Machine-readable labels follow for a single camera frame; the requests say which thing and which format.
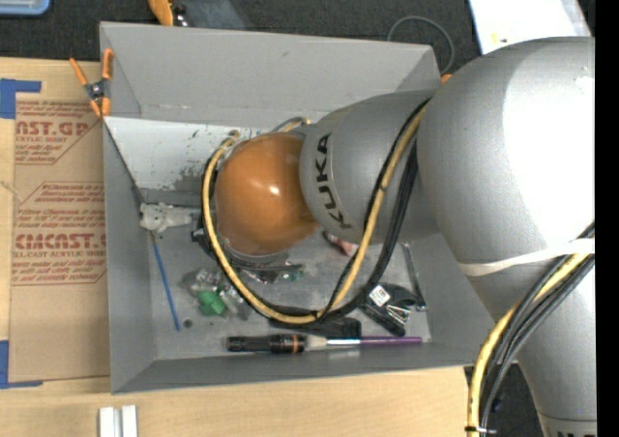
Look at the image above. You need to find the grey metal bin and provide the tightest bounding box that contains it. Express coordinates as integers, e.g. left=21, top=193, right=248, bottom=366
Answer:
left=99, top=21, right=495, bottom=395

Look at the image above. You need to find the purple handled paint brush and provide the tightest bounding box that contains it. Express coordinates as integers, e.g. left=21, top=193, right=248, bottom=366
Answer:
left=306, top=335, right=424, bottom=348

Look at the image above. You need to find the thin blue stick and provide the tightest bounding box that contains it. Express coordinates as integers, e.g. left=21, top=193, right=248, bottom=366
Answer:
left=151, top=233, right=182, bottom=333

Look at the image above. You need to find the thin grey metal rod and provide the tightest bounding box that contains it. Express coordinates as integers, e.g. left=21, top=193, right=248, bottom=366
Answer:
left=400, top=241, right=428, bottom=312

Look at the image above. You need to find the black marker pen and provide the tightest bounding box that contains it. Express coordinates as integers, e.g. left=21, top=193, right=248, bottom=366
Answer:
left=225, top=334, right=310, bottom=356

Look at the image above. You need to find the brown cardboard board red print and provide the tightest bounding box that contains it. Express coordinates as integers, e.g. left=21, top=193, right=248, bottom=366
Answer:
left=0, top=56, right=113, bottom=384

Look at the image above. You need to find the white toy figure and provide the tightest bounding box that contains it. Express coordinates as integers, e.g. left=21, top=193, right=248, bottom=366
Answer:
left=139, top=201, right=195, bottom=234

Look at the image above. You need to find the pink and white small toy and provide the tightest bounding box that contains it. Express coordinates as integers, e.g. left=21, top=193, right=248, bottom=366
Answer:
left=322, top=230, right=360, bottom=257

